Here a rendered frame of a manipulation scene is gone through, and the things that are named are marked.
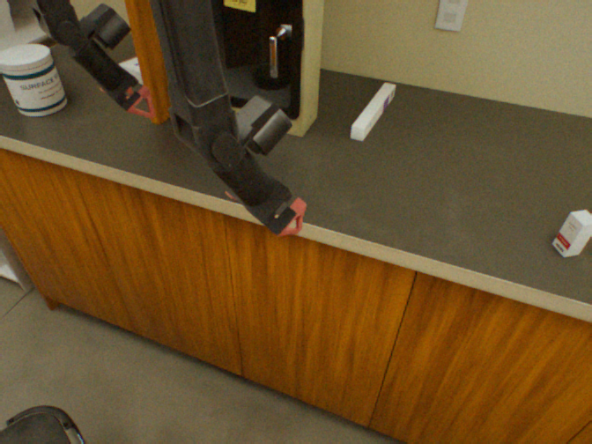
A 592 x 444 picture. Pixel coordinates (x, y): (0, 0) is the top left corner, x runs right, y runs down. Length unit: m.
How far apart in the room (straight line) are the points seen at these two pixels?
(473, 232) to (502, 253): 0.07
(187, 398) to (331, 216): 1.04
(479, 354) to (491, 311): 0.15
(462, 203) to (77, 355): 1.52
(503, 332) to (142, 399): 1.25
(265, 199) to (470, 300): 0.51
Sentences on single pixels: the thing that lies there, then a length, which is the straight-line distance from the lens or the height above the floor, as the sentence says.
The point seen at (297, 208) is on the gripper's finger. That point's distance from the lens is 0.71.
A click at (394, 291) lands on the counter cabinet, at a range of 1.04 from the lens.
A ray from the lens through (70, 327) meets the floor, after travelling 2.09.
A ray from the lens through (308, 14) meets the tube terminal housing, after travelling 1.07.
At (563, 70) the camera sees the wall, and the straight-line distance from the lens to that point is 1.50.
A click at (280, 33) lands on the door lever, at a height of 1.20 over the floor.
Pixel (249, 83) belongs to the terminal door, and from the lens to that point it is 1.17.
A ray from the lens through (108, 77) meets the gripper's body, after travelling 1.07.
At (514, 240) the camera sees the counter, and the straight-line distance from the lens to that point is 1.01.
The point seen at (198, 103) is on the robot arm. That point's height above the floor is 1.32.
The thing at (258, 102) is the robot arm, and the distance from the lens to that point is 0.65.
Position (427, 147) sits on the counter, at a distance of 1.21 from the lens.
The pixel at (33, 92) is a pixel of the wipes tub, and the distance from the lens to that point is 1.41.
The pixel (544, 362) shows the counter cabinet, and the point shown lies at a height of 0.71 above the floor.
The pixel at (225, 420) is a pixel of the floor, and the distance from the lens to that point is 1.73.
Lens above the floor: 1.58
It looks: 44 degrees down
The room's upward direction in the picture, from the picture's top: straight up
